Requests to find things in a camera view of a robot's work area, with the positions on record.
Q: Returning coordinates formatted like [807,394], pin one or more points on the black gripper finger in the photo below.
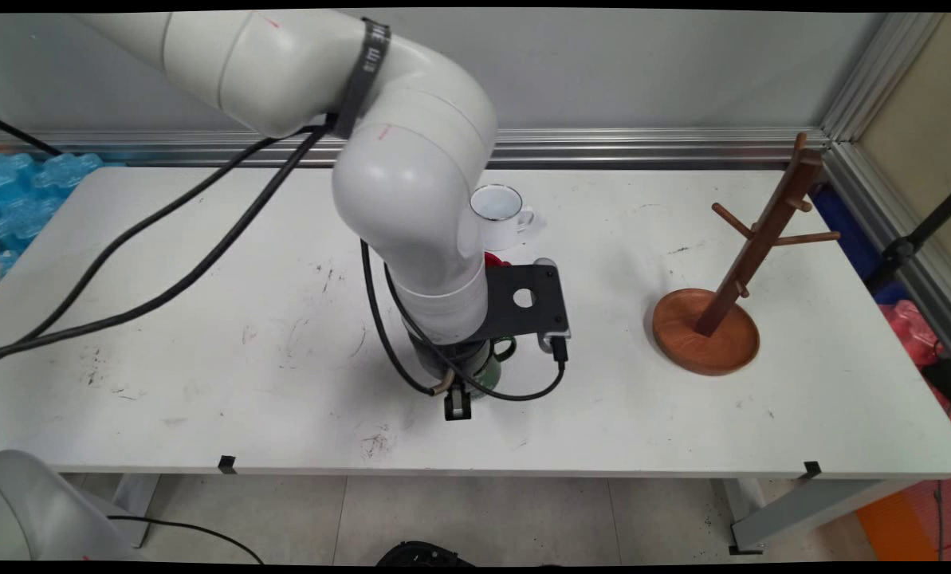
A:
[457,402]

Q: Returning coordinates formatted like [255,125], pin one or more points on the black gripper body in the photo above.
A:
[443,363]

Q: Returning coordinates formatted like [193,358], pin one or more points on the green enamel mug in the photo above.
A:
[487,379]

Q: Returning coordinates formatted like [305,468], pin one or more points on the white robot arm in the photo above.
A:
[411,199]

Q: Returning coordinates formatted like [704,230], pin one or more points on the red enamel mug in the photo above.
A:
[495,260]

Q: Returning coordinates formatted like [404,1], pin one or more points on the black round floor object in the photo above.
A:
[423,556]

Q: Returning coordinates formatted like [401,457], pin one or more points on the white enamel mug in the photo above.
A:
[499,203]

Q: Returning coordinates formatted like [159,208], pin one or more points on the black tape piece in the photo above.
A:
[811,469]
[226,464]

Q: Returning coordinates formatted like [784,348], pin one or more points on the brown wooden mug tree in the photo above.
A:
[706,343]

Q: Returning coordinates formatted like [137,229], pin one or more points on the grey table leg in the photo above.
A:
[136,498]
[802,510]

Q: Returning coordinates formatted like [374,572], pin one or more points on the dark blue foam sheet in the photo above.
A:
[850,239]

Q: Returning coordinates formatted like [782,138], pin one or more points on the light blue foam sheet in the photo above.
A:
[29,199]

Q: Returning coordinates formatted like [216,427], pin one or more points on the orange box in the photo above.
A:
[894,526]

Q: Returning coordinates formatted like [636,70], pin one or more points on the black tripod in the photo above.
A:
[894,251]

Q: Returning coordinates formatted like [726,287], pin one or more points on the black floor device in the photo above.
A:
[944,381]

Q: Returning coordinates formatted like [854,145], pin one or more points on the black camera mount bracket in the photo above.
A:
[507,319]

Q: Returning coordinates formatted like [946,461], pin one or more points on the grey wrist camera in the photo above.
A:
[545,343]

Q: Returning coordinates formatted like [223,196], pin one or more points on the long aluminium rail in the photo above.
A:
[642,147]

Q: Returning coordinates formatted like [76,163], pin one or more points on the aluminium corner frame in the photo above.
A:
[862,187]

